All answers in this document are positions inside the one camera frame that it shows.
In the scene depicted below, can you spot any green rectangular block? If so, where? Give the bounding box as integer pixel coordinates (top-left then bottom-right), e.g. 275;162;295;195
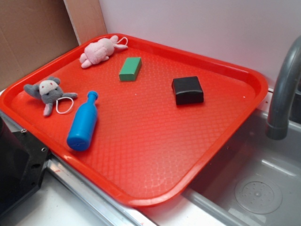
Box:
119;57;142;81

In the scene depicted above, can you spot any black rectangular block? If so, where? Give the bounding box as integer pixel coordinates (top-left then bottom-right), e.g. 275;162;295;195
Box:
172;76;204;105

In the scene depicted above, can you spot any red plastic tray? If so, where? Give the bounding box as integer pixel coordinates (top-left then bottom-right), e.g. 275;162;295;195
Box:
0;37;268;207

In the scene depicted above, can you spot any blue plastic bottle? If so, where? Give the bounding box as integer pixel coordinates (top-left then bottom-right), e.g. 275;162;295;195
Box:
67;91;98;151

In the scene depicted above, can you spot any pink plush bunny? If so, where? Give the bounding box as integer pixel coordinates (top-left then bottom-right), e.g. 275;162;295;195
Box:
79;35;128;69

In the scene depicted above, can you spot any grey plush mouse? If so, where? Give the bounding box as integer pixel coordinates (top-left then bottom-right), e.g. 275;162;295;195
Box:
24;76;78;117

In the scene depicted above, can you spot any grey plastic sink basin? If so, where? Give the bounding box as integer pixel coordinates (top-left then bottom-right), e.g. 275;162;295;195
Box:
183;110;301;226

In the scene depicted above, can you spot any grey faucet spout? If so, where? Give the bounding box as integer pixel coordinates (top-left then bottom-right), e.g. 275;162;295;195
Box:
266;37;301;140

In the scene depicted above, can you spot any black box at left edge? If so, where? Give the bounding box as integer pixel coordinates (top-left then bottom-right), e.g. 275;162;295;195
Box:
0;119;49;217

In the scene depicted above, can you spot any brown cardboard panel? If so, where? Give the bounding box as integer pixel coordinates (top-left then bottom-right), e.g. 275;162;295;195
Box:
0;0;107;90

